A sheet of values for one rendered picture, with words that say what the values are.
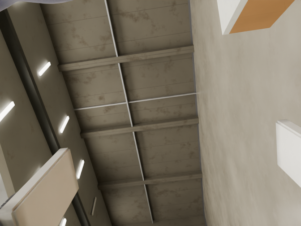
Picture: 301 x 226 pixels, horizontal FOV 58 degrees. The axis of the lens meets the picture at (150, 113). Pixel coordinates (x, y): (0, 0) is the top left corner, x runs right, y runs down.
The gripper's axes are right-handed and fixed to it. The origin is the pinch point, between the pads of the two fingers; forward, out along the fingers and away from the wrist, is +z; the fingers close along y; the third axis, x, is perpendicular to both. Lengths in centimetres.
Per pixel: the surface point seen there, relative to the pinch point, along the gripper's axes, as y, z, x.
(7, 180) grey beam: -153, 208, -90
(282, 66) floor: 157, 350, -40
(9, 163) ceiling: -472, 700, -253
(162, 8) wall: 39, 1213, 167
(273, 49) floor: 157, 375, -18
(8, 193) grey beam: -153, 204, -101
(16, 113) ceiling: -471, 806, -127
